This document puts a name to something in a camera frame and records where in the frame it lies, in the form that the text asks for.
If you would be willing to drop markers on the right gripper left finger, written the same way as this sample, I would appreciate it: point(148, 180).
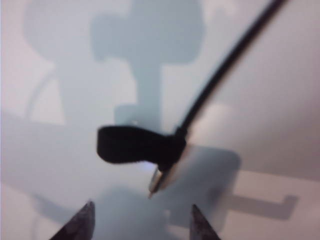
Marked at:
point(80, 227)

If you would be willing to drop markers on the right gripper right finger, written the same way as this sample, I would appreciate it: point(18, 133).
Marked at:
point(200, 230)

